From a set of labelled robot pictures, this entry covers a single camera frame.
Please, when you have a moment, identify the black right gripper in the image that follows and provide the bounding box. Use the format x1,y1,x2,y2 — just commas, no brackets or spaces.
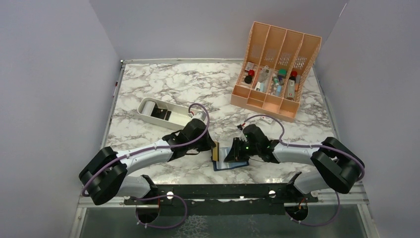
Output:
224,137,260,162

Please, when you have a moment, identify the blue leather card holder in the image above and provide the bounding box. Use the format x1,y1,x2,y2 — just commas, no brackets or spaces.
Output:
211,147,250,172

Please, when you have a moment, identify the gold credit card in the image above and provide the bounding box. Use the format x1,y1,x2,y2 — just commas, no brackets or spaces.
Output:
211,142,219,162

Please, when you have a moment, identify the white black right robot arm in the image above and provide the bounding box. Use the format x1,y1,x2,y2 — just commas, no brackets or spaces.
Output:
223,124,365,202

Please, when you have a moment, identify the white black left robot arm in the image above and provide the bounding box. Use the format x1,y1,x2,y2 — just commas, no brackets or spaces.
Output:
78,118,215,205

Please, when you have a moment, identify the black VIP card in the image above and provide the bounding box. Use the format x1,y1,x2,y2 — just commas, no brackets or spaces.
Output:
151,108,172,121

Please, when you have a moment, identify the white card in tray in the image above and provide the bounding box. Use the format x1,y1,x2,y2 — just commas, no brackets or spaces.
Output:
141,101,156,116

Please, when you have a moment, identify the white plastic tray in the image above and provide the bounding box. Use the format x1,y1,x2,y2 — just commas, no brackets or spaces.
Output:
137,97,207,131

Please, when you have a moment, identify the black bottle red cap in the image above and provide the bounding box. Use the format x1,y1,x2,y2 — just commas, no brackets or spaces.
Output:
244,69,255,84

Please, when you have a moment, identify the grey packaged item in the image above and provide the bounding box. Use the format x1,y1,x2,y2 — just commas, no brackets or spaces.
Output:
254,65,272,93

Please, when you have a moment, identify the red capped dark bottle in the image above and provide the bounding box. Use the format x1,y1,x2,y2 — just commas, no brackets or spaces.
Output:
285,71,297,101

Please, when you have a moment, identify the green capped bottle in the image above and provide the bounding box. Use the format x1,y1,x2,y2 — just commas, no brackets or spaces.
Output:
271,69,287,97

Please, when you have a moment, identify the peach plastic file organizer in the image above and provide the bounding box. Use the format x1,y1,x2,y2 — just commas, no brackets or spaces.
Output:
231,22,322,122

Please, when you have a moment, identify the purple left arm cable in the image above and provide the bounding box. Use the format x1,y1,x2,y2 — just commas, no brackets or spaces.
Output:
81,103,210,230

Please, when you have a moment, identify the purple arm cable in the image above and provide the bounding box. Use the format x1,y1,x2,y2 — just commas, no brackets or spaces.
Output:
81,103,210,230
241,114,366,227

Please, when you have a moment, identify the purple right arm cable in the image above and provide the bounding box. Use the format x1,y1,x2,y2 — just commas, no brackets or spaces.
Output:
241,114,366,227

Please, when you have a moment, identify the black metal base rail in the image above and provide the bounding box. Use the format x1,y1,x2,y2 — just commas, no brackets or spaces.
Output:
78,182,370,216

